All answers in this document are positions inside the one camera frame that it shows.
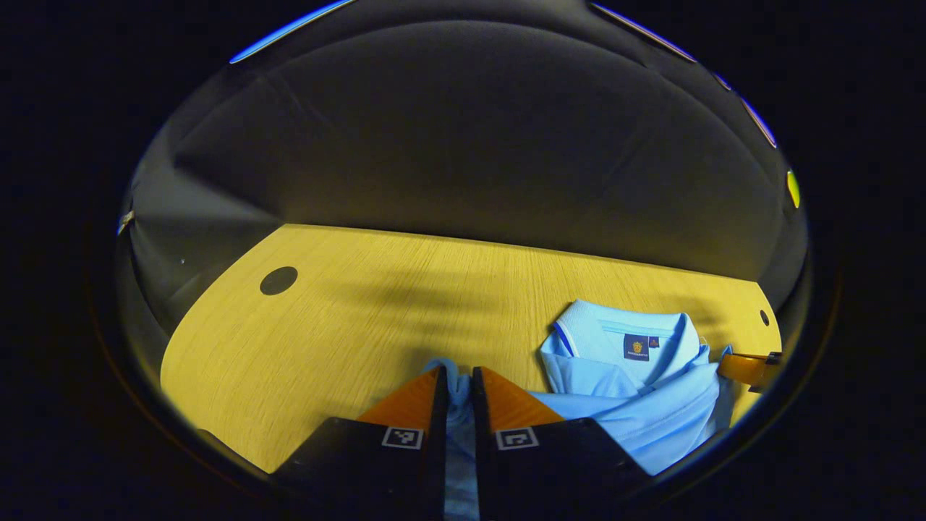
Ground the light blue T-shirt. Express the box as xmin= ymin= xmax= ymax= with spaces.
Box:
xmin=423 ymin=299 xmax=739 ymax=521

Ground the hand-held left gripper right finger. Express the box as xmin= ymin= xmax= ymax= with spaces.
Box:
xmin=472 ymin=365 xmax=652 ymax=521

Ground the black backdrop cloth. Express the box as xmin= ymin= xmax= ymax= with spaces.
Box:
xmin=116 ymin=0 xmax=811 ymax=341

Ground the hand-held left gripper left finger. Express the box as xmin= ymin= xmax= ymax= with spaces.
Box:
xmin=268 ymin=364 xmax=449 ymax=521

